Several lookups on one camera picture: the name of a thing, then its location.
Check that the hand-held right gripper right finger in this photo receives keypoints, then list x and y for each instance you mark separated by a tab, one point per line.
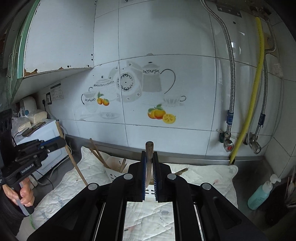
156	183

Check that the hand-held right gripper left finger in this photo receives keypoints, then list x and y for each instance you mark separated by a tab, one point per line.
143	180

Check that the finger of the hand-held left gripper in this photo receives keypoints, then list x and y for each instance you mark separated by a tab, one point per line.
55	145

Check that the long brown wooden chopstick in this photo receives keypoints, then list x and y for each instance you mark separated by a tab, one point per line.
74	160
149	157

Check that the white plastic utensil holder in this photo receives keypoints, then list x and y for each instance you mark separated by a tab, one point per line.
115	166

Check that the pile of wooden chopsticks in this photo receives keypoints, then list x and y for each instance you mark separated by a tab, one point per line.
98	154

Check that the person's left hand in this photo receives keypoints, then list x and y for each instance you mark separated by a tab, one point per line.
27	194

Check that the white countertop appliance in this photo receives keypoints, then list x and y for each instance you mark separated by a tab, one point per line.
48	136

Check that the black smartphone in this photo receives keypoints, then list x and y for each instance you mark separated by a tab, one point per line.
33	129

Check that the white packet in plastic bag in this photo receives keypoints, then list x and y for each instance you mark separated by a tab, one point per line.
38	117

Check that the white round appliance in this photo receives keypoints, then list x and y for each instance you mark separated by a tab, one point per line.
29	104

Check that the white quilted mat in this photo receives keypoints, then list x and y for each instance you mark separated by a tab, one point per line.
208	183

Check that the teal soap pump bottle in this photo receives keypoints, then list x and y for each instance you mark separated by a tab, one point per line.
259	197

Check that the metal water valve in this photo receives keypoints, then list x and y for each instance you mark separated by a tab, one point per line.
255	144

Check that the black utensil cup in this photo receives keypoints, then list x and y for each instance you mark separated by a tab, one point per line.
277	208

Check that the wall socket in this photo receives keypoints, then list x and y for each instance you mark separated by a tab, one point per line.
48	98

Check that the printed wall label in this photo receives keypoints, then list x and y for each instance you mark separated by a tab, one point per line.
57	91

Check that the green wall cabinet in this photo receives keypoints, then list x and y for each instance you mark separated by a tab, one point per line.
57	34

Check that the small white wall sticker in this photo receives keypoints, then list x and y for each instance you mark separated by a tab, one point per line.
278	70

